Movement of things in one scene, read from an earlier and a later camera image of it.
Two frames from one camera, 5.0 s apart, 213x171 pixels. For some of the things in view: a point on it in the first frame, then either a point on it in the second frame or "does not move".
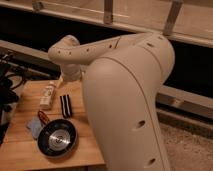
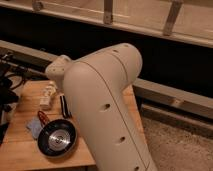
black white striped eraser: (66, 106) does not move
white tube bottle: (46, 96) does not move
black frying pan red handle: (57, 137) does not move
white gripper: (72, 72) -> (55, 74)
